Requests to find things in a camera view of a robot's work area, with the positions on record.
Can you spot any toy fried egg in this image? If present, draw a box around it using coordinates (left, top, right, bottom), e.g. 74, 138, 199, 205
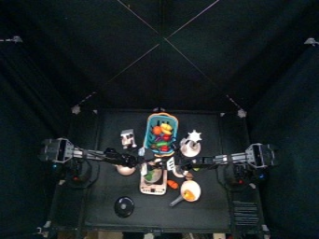
182, 189, 198, 201

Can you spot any white round cup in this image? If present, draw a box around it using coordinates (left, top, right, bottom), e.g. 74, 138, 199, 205
172, 166, 187, 179

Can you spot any white ridged toy piece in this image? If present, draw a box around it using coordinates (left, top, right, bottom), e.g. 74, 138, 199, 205
164, 156, 178, 172

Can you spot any beige round bowl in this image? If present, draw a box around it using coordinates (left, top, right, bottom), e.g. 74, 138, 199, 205
116, 164, 138, 177

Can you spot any teal plastic basket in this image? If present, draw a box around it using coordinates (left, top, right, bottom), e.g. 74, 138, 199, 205
142, 112, 179, 158

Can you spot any orange toy carrot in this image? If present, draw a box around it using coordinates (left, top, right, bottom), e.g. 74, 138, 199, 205
166, 179, 180, 190

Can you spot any toy frying pan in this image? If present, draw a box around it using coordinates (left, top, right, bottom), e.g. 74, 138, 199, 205
168, 179, 203, 208

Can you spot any white toy kitchen scale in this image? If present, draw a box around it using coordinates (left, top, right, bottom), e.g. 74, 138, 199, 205
139, 162, 170, 197

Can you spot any white star shaped toy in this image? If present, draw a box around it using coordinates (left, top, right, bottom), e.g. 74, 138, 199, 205
186, 130, 203, 144

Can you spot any yellow toy banana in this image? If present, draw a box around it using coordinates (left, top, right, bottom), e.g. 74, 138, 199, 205
159, 122, 175, 135

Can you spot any black round lid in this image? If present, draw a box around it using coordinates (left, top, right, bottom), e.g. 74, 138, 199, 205
114, 195, 136, 218

